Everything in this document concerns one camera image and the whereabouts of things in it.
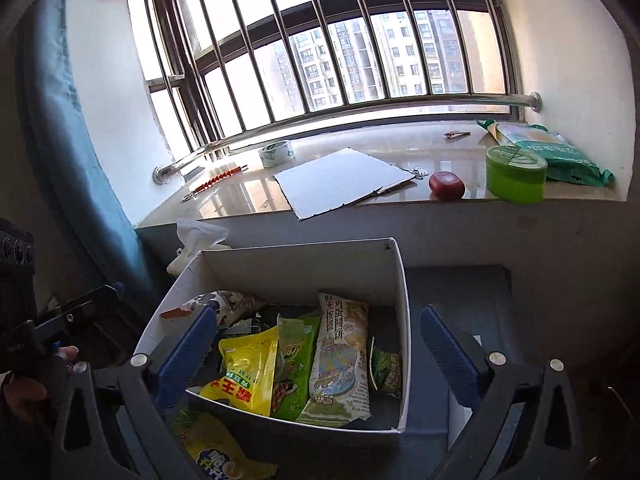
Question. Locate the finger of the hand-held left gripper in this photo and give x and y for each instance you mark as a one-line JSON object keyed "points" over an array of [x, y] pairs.
{"points": [[80, 305]]}

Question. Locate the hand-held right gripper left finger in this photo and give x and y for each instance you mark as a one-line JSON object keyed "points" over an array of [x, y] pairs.
{"points": [[187, 357]]}

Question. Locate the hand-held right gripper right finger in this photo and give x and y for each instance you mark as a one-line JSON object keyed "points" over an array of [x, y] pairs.
{"points": [[450, 360]]}

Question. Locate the small green snack packet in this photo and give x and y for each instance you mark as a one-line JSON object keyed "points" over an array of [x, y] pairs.
{"points": [[385, 367]]}

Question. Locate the cartoon print snack bag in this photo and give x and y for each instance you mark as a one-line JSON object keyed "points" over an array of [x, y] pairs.
{"points": [[230, 305]]}

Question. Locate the black silver snack bag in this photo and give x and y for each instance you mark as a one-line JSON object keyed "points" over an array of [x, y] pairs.
{"points": [[250, 325]]}

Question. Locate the yellow blue snack bag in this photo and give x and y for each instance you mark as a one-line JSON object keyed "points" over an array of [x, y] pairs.
{"points": [[220, 452]]}

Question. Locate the green snack bag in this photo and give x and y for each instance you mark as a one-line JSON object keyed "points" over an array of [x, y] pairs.
{"points": [[295, 360]]}

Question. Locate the white illustrated biscuit packet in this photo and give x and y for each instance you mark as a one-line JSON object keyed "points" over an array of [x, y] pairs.
{"points": [[340, 360]]}

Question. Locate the white cardboard box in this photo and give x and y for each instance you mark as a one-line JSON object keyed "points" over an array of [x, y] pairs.
{"points": [[300, 270]]}

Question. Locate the person's left hand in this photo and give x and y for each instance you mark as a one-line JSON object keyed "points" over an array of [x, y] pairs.
{"points": [[22, 399]]}

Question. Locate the tissue pack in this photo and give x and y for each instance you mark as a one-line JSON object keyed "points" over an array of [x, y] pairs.
{"points": [[197, 240]]}

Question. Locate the red round tin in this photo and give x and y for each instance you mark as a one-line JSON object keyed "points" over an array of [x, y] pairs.
{"points": [[446, 186]]}

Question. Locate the small patterned trinket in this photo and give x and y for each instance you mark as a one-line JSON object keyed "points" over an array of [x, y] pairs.
{"points": [[420, 172]]}

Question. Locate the green round container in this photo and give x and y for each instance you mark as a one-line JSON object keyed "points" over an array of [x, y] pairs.
{"points": [[515, 177]]}

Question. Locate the papers on windowsill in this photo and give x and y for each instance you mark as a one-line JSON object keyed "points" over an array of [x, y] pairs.
{"points": [[340, 182]]}

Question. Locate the tape roll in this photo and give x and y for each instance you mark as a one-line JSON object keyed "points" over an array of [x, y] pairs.
{"points": [[276, 154]]}

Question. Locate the small metal clip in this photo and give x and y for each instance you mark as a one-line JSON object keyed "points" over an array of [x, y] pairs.
{"points": [[457, 135]]}

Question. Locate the green plastic packet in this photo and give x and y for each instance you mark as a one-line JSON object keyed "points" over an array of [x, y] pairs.
{"points": [[565, 160]]}

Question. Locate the metal window guard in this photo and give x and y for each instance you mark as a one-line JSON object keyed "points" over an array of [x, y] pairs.
{"points": [[350, 110]]}

